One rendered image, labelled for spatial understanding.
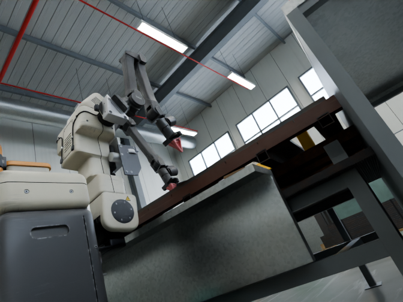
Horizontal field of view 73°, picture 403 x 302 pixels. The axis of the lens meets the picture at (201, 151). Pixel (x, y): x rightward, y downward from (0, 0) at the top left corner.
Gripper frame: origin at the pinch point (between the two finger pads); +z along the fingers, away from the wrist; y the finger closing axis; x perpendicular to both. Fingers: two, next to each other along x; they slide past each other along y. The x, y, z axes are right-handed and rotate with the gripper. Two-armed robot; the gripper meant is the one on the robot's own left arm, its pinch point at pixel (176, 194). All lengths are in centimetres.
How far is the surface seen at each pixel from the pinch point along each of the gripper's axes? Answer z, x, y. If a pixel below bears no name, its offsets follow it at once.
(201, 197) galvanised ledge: 29, 38, -30
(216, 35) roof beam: -576, -551, -114
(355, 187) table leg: 60, 14, -74
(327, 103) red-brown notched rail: 30, 18, -90
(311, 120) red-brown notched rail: 31, 18, -81
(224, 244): 45, 22, -19
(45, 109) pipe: -621, -254, 355
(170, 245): 28.3, 21.6, 6.0
